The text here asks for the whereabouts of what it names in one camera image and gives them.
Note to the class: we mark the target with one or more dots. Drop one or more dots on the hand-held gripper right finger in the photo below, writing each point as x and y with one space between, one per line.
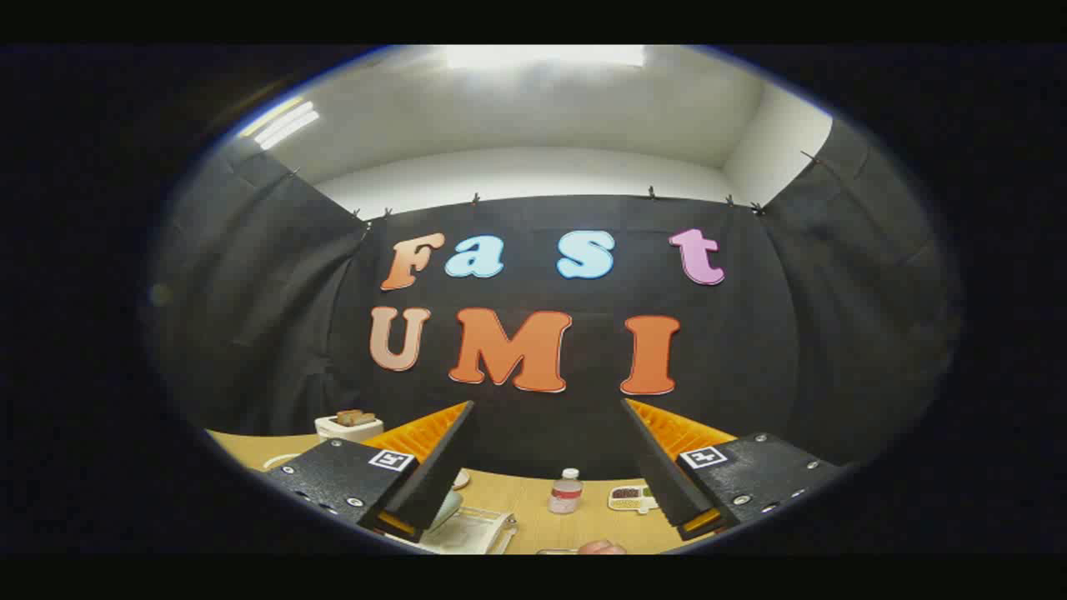
658 475

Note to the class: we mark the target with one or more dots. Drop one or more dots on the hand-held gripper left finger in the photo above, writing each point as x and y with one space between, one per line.
433 483

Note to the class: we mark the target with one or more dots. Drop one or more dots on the pale green plate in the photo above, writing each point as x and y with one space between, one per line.
446 508

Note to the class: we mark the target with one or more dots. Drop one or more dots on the white divided bean dish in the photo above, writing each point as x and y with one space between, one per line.
629 497

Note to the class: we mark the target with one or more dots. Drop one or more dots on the clear plastic bottle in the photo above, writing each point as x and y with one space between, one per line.
565 493

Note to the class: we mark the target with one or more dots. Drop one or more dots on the cream toaster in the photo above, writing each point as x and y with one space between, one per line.
346 432

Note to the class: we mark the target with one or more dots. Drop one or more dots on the toast slices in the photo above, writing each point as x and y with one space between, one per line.
354 417

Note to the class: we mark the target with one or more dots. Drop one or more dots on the ceiling light panel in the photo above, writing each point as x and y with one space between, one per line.
542 56
282 125

